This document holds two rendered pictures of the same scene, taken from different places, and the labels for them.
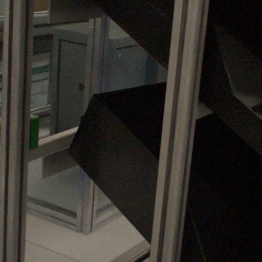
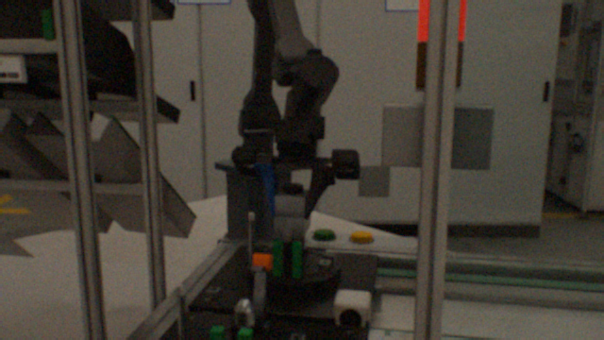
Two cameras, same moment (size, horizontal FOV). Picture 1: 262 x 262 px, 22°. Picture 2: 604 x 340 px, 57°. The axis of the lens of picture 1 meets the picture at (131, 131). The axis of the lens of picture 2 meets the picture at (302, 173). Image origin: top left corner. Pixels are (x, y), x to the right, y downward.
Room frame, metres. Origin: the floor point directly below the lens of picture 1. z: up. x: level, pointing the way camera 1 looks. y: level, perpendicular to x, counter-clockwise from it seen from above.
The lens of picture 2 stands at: (0.59, 0.76, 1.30)
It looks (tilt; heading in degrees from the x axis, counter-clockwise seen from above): 12 degrees down; 249
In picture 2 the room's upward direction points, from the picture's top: straight up
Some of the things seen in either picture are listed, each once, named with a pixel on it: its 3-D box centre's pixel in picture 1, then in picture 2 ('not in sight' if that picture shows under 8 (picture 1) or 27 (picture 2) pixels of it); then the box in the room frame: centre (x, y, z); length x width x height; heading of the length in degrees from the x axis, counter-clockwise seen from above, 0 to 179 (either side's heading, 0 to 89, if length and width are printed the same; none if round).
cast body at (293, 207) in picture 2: not in sight; (292, 210); (0.33, 0.04, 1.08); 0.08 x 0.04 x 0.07; 59
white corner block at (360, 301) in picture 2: not in sight; (352, 311); (0.29, 0.17, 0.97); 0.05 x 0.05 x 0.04; 59
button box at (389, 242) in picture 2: not in sight; (360, 254); (0.14, -0.11, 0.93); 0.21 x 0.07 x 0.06; 149
